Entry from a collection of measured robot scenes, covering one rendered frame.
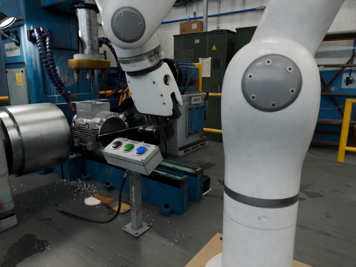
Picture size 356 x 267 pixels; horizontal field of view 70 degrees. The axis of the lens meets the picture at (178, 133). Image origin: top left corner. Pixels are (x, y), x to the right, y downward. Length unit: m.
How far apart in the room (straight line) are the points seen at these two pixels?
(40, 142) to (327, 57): 5.33
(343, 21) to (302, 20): 5.35
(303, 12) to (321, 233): 0.68
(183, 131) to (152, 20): 1.15
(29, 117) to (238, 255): 0.78
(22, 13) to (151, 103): 0.93
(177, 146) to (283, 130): 1.18
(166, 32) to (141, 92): 6.78
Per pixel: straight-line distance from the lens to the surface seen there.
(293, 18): 0.45
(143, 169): 0.68
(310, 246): 0.86
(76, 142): 1.23
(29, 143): 0.95
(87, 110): 1.20
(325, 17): 0.45
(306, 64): 0.32
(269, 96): 0.31
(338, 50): 5.73
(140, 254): 0.76
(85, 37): 1.21
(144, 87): 0.50
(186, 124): 1.50
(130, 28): 0.38
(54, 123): 1.00
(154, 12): 0.39
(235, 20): 6.32
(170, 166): 1.01
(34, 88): 1.32
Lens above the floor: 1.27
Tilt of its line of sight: 13 degrees down
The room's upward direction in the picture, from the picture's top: straight up
